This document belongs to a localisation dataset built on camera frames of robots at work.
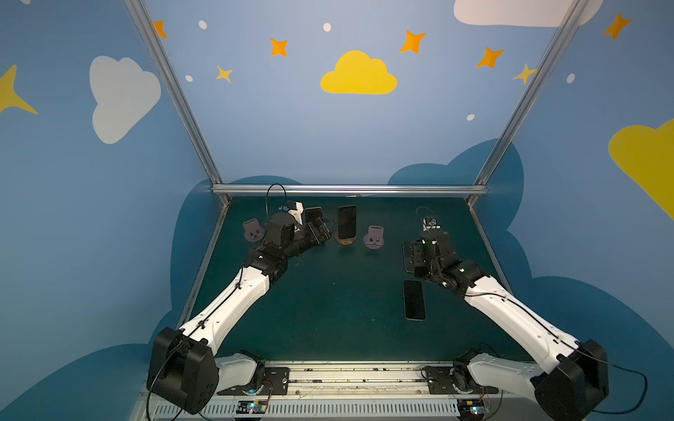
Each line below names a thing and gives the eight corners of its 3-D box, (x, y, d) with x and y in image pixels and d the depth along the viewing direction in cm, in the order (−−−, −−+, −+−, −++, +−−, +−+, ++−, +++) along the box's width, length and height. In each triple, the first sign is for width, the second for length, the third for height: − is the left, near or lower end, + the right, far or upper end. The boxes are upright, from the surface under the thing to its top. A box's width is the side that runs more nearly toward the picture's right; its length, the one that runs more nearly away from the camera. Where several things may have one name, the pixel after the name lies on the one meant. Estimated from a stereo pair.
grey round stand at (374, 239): (364, 250, 107) (366, 235, 99) (363, 240, 111) (365, 224, 103) (380, 250, 108) (384, 235, 99) (379, 240, 111) (382, 225, 103)
